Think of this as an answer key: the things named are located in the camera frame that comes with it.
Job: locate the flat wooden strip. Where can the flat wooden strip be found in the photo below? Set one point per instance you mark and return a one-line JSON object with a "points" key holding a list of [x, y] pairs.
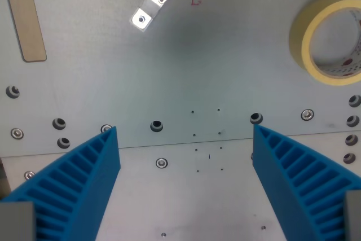
{"points": [[24, 18]]}

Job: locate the bent silver metal bracket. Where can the bent silver metal bracket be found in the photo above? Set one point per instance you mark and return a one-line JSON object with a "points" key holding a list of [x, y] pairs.
{"points": [[149, 8]]}

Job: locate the grey rubber grommet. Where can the grey rubber grommet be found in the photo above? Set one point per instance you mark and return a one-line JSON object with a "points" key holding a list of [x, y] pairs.
{"points": [[59, 123], [256, 118], [63, 142], [156, 126], [349, 158], [351, 140], [352, 121], [354, 100]]}

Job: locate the yellow masking tape roll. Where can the yellow masking tape roll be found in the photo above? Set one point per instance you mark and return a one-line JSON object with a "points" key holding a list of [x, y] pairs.
{"points": [[303, 40]]}

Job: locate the silver hex socket screw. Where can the silver hex socket screw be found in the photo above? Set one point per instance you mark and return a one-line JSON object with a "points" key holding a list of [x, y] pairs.
{"points": [[307, 114], [162, 163], [28, 175], [17, 133], [105, 128]]}

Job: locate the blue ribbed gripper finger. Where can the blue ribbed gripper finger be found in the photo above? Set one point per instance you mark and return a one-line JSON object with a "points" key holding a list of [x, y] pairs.
{"points": [[84, 184], [299, 184]]}

